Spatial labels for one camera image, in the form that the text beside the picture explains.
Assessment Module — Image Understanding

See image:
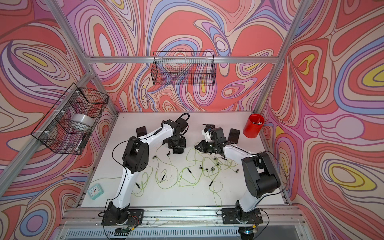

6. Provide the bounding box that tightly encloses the black smartphone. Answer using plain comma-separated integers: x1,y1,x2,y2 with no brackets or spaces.
173,148,184,155
228,129,240,144
204,124,215,132
136,126,148,138

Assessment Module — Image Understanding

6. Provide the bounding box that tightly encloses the black wire basket back wall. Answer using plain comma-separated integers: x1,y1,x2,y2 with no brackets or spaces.
151,51,217,86

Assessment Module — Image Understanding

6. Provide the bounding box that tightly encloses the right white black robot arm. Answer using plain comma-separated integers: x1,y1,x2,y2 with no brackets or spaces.
195,125,281,225

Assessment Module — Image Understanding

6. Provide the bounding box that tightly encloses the red plastic cup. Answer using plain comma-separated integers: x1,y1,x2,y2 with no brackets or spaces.
243,114,265,139

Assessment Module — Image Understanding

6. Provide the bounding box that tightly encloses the teal alarm clock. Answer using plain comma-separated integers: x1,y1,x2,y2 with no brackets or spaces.
87,184,104,200

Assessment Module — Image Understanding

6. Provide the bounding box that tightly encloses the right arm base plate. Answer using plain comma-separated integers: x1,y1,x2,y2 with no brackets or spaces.
220,207,263,226

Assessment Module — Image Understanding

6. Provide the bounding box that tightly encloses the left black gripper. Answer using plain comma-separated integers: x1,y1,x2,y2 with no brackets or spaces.
169,135,188,150

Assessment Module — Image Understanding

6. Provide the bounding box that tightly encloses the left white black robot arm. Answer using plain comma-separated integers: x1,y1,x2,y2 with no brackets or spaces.
100,113,190,227

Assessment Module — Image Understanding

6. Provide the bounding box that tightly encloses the black wire basket left wall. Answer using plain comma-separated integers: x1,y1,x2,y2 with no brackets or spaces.
31,84,109,155

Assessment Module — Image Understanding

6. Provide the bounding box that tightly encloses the black wire basket wall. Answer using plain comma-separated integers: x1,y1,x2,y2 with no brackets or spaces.
151,51,217,86
31,84,109,155

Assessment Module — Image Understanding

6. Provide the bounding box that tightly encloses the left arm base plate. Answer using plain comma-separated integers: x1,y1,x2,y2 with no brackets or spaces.
102,205,144,227

